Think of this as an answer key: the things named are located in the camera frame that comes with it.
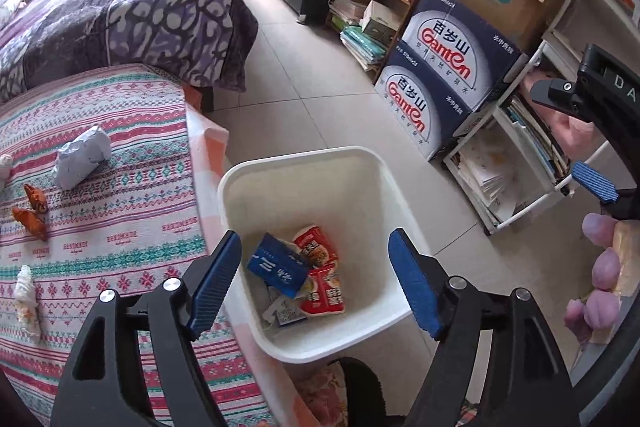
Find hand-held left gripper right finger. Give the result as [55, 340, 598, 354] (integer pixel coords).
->
[388, 228, 583, 427]

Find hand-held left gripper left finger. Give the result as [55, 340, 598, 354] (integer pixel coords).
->
[50, 229, 243, 427]

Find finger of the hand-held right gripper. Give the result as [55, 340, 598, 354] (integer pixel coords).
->
[571, 160, 622, 206]
[530, 77, 594, 124]

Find white box with label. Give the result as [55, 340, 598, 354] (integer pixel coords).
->
[260, 294, 309, 329]

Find white plastic bin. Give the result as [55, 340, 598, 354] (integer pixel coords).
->
[217, 146, 434, 364]

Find red snack packet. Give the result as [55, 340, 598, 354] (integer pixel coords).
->
[300, 264, 347, 316]

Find red white food wrapper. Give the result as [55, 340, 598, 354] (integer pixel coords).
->
[292, 224, 339, 269]

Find person's right hand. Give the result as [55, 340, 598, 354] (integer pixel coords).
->
[551, 108, 633, 344]

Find upright books in rack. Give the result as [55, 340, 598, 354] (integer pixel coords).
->
[501, 96, 572, 186]

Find white metal rack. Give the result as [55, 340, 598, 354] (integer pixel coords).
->
[442, 0, 640, 236]

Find blue water carton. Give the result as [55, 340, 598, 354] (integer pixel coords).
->
[399, 0, 527, 114]
[373, 39, 502, 164]

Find loose white papers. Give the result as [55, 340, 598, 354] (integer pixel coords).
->
[449, 134, 522, 229]

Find striped patterned tablecloth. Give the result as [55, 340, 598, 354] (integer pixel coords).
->
[0, 63, 281, 427]

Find black fuzzy object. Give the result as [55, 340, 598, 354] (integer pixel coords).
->
[327, 356, 389, 427]

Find floral patterned cloth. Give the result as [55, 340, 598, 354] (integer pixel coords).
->
[292, 362, 352, 427]

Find crumpled silver wrapper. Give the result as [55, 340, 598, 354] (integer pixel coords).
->
[52, 125, 113, 190]

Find stained crumpled tissue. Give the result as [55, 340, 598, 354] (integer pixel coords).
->
[13, 264, 41, 343]

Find floor stack of books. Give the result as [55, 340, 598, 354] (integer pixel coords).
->
[327, 0, 402, 74]

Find bed with purple blanket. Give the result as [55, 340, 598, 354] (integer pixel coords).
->
[0, 0, 259, 106]

